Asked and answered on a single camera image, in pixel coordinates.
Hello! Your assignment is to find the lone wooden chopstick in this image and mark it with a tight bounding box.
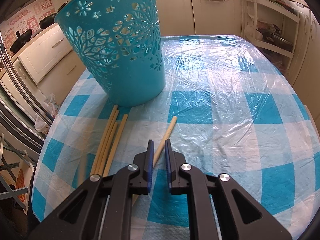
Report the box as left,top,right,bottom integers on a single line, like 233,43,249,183
131,115,178,207

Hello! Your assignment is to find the blue checkered plastic tablecloth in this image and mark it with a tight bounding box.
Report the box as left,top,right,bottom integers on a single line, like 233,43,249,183
31,36,319,239

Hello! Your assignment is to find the floral plastic bag bin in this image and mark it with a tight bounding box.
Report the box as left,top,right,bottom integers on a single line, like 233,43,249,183
34,93,61,135

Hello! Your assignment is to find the teal perforated plastic basket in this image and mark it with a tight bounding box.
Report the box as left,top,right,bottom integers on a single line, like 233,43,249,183
55,0,165,107

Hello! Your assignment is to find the white plastic shelf rack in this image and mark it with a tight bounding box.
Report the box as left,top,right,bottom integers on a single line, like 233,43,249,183
241,0,300,74

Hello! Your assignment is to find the black wok pan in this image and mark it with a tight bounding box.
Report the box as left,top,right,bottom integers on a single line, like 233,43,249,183
39,2,68,30

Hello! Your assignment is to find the black pot on stove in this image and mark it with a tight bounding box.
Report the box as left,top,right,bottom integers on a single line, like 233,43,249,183
10,29,32,53

